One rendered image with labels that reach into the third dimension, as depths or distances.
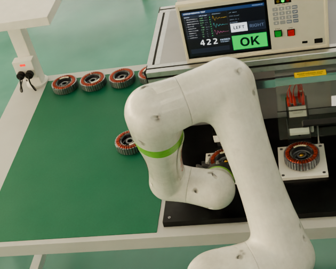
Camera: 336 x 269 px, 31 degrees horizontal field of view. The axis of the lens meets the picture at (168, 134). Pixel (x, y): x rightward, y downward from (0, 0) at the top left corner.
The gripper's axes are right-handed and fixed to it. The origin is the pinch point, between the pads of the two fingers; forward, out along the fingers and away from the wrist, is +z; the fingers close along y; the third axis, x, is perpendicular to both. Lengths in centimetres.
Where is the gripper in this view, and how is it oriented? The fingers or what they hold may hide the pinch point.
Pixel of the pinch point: (226, 161)
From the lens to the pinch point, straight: 199.6
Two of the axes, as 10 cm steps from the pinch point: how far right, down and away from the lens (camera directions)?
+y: 9.8, -0.9, -2.0
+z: 1.8, -1.7, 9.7
